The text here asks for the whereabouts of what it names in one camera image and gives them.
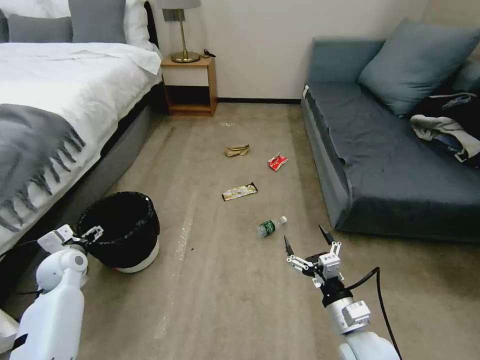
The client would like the left gripper finger with silver bars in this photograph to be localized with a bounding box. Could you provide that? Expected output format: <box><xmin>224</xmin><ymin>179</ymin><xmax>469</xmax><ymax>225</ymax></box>
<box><xmin>78</xmin><ymin>224</ymin><xmax>105</xmax><ymax>245</ymax></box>

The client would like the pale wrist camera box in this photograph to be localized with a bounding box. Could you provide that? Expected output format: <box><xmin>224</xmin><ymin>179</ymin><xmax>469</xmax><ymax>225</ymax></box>
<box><xmin>318</xmin><ymin>253</ymin><xmax>341</xmax><ymax>281</ymax></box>

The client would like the grey crumpled garment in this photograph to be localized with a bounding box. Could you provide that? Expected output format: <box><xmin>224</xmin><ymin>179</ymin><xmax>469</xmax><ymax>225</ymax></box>
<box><xmin>409</xmin><ymin>113</ymin><xmax>480</xmax><ymax>155</ymax></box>

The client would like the grey upholstered bed base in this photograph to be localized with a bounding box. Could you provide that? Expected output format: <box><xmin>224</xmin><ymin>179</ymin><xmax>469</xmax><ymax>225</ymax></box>
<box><xmin>11</xmin><ymin>83</ymin><xmax>167</xmax><ymax>301</ymax></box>

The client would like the black baseboard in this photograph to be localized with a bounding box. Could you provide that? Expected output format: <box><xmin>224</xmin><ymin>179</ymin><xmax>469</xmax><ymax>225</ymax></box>
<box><xmin>216</xmin><ymin>97</ymin><xmax>303</xmax><ymax>104</ymax></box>

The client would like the black headboard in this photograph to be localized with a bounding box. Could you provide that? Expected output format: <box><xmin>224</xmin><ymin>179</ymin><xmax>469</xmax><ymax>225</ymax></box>
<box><xmin>143</xmin><ymin>0</ymin><xmax>161</xmax><ymax>50</ymax></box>

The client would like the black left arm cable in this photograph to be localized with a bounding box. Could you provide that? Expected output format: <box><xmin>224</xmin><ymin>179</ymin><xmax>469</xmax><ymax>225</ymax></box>
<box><xmin>0</xmin><ymin>239</ymin><xmax>48</xmax><ymax>298</ymax></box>

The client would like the small grey pillow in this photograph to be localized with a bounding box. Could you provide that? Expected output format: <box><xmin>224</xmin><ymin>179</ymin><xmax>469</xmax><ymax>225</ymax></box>
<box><xmin>7</xmin><ymin>13</ymin><xmax>74</xmax><ymax>44</ymax></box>

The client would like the clear bottle with green label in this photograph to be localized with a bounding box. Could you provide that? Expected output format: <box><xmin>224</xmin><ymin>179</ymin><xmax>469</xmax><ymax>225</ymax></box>
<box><xmin>256</xmin><ymin>215</ymin><xmax>289</xmax><ymax>239</ymax></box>

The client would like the black and gold snack wrapper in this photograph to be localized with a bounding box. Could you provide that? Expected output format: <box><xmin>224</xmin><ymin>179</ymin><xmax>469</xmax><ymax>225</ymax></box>
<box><xmin>221</xmin><ymin>181</ymin><xmax>260</xmax><ymax>202</ymax></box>

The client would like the brass table lamp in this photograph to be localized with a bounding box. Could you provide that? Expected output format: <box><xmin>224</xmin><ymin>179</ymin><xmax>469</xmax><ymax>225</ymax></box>
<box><xmin>156</xmin><ymin>0</ymin><xmax>203</xmax><ymax>64</ymax></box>

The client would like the white duvet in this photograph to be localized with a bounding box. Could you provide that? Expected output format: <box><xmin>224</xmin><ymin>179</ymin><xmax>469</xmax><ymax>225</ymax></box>
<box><xmin>0</xmin><ymin>41</ymin><xmax>164</xmax><ymax>257</ymax></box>

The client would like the tall grey pillow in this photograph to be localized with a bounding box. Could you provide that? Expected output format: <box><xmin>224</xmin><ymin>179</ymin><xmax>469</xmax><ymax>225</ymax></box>
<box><xmin>68</xmin><ymin>0</ymin><xmax>128</xmax><ymax>44</ymax></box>

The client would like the blue fabric sofa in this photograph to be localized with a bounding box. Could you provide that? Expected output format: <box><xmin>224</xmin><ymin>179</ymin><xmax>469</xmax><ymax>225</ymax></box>
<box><xmin>299</xmin><ymin>36</ymin><xmax>480</xmax><ymax>245</ymax></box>

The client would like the black bin liner bag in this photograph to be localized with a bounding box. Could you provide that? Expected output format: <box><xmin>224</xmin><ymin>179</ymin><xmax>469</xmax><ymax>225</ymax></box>
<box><xmin>76</xmin><ymin>191</ymin><xmax>161</xmax><ymax>268</ymax></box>

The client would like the large blue sofa cushion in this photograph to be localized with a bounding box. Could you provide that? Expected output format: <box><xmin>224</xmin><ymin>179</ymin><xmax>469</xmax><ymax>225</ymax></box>
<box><xmin>356</xmin><ymin>16</ymin><xmax>480</xmax><ymax>120</ymax></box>

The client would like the red snack wrapper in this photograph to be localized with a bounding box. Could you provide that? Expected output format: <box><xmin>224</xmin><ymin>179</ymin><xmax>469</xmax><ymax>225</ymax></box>
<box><xmin>267</xmin><ymin>151</ymin><xmax>290</xmax><ymax>173</ymax></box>

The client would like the wooden nightstand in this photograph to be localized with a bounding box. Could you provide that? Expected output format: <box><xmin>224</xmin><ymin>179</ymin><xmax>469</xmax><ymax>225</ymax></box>
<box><xmin>160</xmin><ymin>56</ymin><xmax>218</xmax><ymax>118</ymax></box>

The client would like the white trash bin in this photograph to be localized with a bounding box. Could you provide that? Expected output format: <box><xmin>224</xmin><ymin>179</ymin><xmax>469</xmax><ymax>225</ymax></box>
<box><xmin>92</xmin><ymin>236</ymin><xmax>161</xmax><ymax>274</ymax></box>

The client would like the small blue sofa cushion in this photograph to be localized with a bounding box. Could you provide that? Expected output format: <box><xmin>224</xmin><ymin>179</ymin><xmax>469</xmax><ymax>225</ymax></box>
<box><xmin>446</xmin><ymin>59</ymin><xmax>480</xmax><ymax>99</ymax></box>

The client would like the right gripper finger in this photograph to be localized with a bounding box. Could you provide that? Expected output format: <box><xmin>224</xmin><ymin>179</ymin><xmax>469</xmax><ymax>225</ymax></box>
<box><xmin>283</xmin><ymin>235</ymin><xmax>315</xmax><ymax>275</ymax></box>
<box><xmin>317</xmin><ymin>223</ymin><xmax>344</xmax><ymax>260</ymax></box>

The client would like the white pillow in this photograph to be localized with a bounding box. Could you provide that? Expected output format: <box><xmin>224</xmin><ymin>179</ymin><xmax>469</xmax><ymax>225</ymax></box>
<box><xmin>123</xmin><ymin>0</ymin><xmax>161</xmax><ymax>53</ymax></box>

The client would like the dark grey pillow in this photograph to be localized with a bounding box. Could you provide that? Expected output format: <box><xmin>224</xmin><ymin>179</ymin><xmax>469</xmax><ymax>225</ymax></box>
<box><xmin>0</xmin><ymin>8</ymin><xmax>10</xmax><ymax>43</ymax></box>

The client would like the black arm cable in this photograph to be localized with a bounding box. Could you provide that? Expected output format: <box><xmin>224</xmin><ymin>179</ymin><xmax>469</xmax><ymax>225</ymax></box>
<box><xmin>0</xmin><ymin>239</ymin><xmax>48</xmax><ymax>298</ymax></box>
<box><xmin>341</xmin><ymin>266</ymin><xmax>402</xmax><ymax>360</ymax></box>

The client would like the grey wall socket plate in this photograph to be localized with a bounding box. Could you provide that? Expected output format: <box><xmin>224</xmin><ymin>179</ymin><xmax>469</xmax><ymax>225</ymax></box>
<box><xmin>162</xmin><ymin>8</ymin><xmax>187</xmax><ymax>23</ymax></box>

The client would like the dark crumpled garment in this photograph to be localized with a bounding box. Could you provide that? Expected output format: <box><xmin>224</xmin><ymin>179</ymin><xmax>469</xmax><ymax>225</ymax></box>
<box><xmin>410</xmin><ymin>92</ymin><xmax>480</xmax><ymax>170</ymax></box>

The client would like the grey fringed throw blanket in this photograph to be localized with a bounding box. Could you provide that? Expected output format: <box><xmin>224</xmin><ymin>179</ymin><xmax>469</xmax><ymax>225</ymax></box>
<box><xmin>0</xmin><ymin>104</ymin><xmax>88</xmax><ymax>232</ymax></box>

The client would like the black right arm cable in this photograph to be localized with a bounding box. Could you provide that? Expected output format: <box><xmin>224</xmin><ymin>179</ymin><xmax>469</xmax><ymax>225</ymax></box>
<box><xmin>341</xmin><ymin>266</ymin><xmax>402</xmax><ymax>360</ymax></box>

